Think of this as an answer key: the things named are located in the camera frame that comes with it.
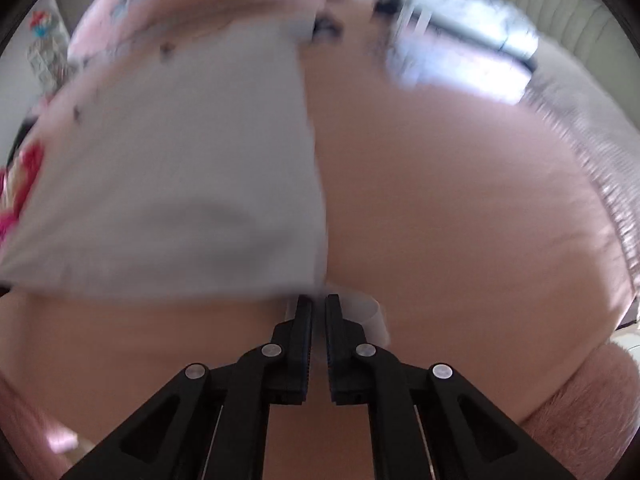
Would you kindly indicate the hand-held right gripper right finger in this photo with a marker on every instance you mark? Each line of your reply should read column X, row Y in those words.
column 334, row 345

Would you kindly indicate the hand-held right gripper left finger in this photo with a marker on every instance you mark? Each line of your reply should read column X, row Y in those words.
column 302, row 345

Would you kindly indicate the pink bed sheet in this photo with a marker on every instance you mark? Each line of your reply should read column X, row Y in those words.
column 450, row 220

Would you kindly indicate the pink fluffy cushion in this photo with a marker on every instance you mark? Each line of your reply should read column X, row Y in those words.
column 590, row 410

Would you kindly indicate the white and blue garment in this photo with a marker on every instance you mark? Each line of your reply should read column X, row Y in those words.
column 450, row 60

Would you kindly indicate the magenta and cream garment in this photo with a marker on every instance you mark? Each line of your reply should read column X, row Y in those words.
column 20, row 195

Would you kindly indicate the pale knitted blanket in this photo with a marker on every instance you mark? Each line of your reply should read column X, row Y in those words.
column 600, row 135

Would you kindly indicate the pink printed quilt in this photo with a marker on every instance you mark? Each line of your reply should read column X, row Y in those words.
column 150, row 5

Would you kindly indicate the grey-green padded headboard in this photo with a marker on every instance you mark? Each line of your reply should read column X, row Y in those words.
column 550, row 0

